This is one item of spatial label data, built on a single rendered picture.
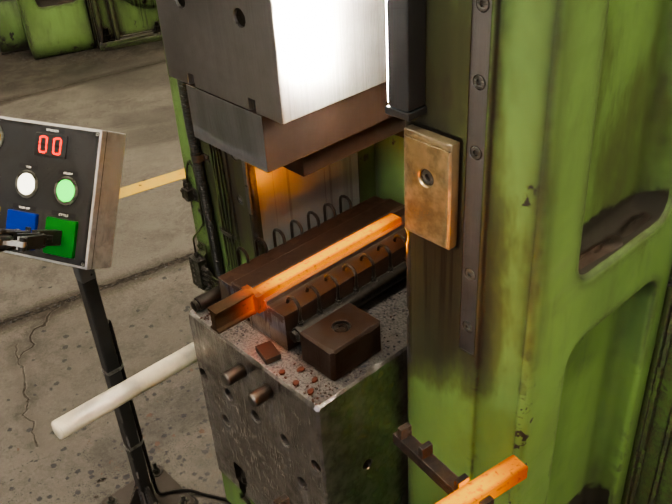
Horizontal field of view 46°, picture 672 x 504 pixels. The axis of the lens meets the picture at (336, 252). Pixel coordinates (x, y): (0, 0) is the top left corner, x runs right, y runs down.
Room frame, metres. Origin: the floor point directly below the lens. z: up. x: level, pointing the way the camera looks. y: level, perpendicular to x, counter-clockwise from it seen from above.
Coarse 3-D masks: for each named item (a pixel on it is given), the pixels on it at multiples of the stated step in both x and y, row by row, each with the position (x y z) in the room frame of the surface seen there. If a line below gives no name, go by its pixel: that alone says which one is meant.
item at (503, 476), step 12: (492, 468) 0.72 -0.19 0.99; (504, 468) 0.72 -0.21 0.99; (516, 468) 0.72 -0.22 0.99; (480, 480) 0.71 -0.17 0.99; (492, 480) 0.70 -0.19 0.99; (504, 480) 0.70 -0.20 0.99; (516, 480) 0.71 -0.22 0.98; (456, 492) 0.69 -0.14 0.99; (468, 492) 0.69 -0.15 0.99; (480, 492) 0.69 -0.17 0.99; (492, 492) 0.69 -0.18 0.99
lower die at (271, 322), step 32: (320, 224) 1.40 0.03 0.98; (352, 224) 1.38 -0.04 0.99; (288, 256) 1.28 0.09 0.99; (352, 256) 1.26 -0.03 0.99; (384, 256) 1.25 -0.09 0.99; (224, 288) 1.22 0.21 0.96; (288, 288) 1.16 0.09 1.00; (320, 288) 1.16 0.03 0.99; (352, 288) 1.19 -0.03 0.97; (256, 320) 1.15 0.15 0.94; (288, 320) 1.09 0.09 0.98
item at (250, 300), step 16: (384, 224) 1.34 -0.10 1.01; (352, 240) 1.29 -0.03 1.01; (320, 256) 1.24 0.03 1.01; (336, 256) 1.25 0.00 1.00; (288, 272) 1.20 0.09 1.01; (304, 272) 1.20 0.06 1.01; (256, 288) 1.15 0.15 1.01; (272, 288) 1.15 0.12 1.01; (224, 304) 1.10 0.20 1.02; (240, 304) 1.11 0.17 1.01; (256, 304) 1.12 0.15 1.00; (224, 320) 1.09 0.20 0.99; (240, 320) 1.10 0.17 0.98
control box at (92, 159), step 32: (0, 128) 1.54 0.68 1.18; (32, 128) 1.51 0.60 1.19; (64, 128) 1.48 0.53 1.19; (0, 160) 1.51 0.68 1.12; (32, 160) 1.48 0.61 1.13; (64, 160) 1.45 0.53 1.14; (96, 160) 1.42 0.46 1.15; (0, 192) 1.48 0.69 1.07; (32, 192) 1.44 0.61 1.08; (96, 192) 1.40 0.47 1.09; (0, 224) 1.44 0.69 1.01; (96, 224) 1.38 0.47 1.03; (32, 256) 1.38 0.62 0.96; (96, 256) 1.36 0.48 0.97
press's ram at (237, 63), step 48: (192, 0) 1.19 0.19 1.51; (240, 0) 1.10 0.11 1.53; (288, 0) 1.07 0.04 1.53; (336, 0) 1.12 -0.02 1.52; (384, 0) 1.19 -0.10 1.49; (192, 48) 1.21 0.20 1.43; (240, 48) 1.11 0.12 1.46; (288, 48) 1.06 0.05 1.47; (336, 48) 1.12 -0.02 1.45; (384, 48) 1.18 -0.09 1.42; (240, 96) 1.12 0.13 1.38; (288, 96) 1.06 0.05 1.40; (336, 96) 1.12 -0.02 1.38
